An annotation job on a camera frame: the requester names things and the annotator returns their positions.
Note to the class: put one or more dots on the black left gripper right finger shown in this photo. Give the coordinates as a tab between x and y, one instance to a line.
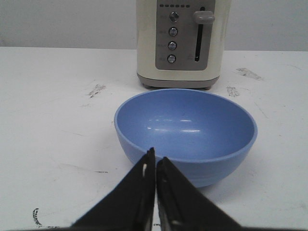
182	207

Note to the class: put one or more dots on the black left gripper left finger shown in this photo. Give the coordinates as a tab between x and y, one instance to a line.
129	206

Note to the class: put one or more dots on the blue plastic bowl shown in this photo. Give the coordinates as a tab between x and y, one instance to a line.
204	135

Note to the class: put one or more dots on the cream toaster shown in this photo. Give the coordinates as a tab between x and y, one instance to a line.
180	43

